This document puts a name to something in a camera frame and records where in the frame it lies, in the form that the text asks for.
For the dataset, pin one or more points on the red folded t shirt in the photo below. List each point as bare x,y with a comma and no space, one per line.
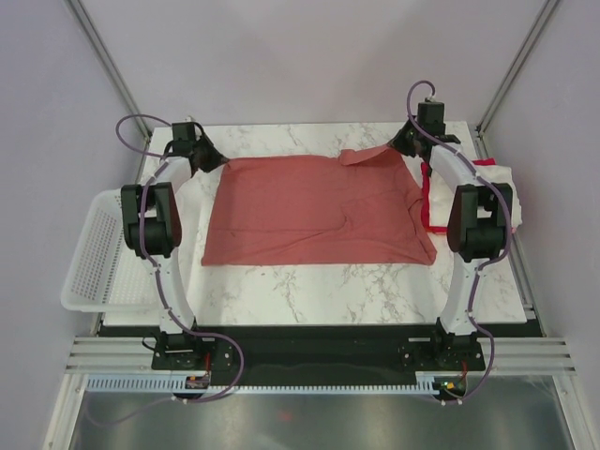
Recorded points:
437,202

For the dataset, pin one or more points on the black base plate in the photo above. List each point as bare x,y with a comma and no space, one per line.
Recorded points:
337,353

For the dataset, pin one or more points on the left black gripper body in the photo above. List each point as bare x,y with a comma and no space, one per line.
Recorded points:
209,158

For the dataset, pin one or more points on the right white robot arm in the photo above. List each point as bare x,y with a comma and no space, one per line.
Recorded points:
479,227

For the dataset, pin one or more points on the right aluminium frame post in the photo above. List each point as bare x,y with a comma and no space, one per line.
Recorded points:
537,29

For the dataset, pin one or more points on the aluminium frame post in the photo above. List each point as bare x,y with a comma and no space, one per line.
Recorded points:
102,54
537,29

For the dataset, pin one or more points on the left aluminium frame post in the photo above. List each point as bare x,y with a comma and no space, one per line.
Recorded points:
102,54

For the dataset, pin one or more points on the pink t shirt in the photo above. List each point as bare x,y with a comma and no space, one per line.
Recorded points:
360,207

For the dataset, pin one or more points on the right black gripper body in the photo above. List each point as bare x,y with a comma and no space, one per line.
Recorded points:
405,142

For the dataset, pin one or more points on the white plastic basket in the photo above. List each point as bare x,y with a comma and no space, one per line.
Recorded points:
105,276

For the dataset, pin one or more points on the white cable duct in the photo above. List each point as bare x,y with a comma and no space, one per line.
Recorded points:
420,384

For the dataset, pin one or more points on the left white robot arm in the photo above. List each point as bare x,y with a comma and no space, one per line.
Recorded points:
151,223

